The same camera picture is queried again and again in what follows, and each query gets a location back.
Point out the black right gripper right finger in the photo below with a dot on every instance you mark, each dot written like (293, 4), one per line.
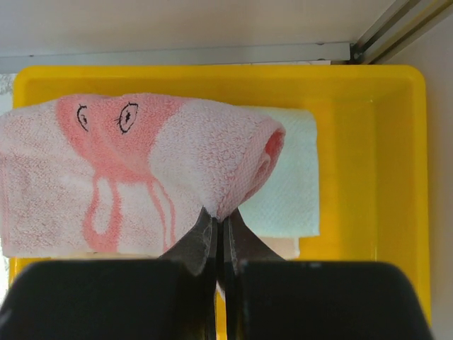
(239, 244)

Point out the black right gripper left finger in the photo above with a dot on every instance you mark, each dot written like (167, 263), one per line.
(194, 306)

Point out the mint green towel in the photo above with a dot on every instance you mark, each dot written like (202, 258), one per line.
(288, 205)

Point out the pink patterned towel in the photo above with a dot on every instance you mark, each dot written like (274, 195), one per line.
(126, 174)

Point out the orange fox towel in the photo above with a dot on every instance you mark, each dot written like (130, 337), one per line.
(287, 248)

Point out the yellow plastic bin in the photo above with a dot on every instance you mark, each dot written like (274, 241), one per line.
(369, 267)

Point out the horizontal aluminium wall rail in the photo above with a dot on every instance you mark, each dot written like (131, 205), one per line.
(306, 52)

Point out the right corner aluminium post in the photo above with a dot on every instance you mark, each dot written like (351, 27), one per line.
(401, 24)

